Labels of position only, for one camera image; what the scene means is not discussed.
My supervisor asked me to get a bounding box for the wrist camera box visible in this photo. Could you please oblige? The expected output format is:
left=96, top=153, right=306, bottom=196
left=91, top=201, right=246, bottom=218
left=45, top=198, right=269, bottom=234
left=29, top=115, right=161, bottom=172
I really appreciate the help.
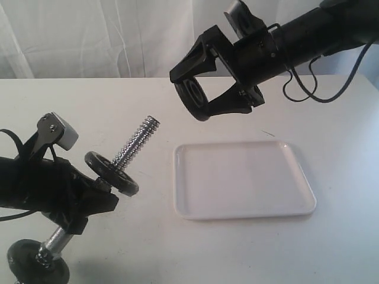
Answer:
left=35, top=112, right=79, bottom=151
left=224, top=1, right=266, bottom=39

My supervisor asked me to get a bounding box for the left black camera cable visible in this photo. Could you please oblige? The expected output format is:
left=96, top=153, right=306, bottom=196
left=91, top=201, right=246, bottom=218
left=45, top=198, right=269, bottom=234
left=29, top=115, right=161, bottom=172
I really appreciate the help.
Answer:
left=0, top=128, right=60, bottom=222

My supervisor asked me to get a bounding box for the chrome dumbbell bar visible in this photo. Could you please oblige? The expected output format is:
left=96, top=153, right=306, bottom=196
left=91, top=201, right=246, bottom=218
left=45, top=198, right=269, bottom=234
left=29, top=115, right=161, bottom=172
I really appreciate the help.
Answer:
left=40, top=115, right=160, bottom=260

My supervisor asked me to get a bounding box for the white curtain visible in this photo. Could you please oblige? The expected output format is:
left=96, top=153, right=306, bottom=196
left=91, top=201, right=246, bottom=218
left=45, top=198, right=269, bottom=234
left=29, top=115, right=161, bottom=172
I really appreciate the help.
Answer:
left=0, top=0, right=379, bottom=79

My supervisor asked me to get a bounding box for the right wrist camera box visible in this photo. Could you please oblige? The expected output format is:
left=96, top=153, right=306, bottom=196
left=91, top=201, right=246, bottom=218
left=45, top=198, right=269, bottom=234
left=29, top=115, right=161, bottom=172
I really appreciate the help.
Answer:
left=224, top=1, right=266, bottom=39

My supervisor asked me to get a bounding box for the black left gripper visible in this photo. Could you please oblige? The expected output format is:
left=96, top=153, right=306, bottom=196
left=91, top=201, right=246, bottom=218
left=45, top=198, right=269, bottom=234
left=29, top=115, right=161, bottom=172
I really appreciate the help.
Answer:
left=41, top=159, right=118, bottom=235

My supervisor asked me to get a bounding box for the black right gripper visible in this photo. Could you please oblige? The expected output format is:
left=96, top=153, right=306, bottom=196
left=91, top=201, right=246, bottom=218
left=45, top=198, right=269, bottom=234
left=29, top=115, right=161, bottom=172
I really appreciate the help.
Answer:
left=169, top=28, right=289, bottom=121

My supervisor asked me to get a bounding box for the black weight plate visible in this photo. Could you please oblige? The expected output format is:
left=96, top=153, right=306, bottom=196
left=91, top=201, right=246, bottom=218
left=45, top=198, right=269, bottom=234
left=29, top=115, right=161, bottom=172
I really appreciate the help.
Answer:
left=174, top=78, right=210, bottom=121

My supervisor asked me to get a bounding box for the black plate bar end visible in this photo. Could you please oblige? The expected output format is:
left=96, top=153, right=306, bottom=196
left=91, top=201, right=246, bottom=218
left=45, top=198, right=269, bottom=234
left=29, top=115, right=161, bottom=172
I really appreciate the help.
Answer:
left=7, top=239, right=70, bottom=283
left=84, top=151, right=139, bottom=196

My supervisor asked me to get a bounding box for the right black camera cable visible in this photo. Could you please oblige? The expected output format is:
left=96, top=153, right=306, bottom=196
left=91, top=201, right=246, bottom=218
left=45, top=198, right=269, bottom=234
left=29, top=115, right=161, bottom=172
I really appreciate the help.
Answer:
left=260, top=23, right=374, bottom=104

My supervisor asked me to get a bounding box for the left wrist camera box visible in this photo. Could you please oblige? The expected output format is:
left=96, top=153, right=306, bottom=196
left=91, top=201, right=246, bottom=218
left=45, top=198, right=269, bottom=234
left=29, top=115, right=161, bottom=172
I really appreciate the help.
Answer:
left=35, top=112, right=79, bottom=151

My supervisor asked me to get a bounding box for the white plastic tray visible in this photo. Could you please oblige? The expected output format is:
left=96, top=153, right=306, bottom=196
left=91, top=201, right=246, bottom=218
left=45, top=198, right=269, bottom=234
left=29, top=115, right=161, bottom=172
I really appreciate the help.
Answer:
left=173, top=141, right=317, bottom=221

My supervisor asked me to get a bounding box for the black camera cable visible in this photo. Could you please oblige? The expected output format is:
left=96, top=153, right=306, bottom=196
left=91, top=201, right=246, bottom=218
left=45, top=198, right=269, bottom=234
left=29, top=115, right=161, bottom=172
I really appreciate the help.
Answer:
left=0, top=128, right=60, bottom=222
left=260, top=23, right=374, bottom=104

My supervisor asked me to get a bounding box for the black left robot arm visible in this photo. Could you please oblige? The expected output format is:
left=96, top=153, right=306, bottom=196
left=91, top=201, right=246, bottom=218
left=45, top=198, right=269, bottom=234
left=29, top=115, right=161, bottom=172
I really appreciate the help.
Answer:
left=1, top=157, right=118, bottom=235

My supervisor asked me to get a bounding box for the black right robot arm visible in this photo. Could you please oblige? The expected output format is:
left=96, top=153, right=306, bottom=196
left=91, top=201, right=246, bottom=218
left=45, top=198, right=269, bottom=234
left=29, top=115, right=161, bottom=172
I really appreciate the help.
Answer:
left=169, top=1, right=378, bottom=121

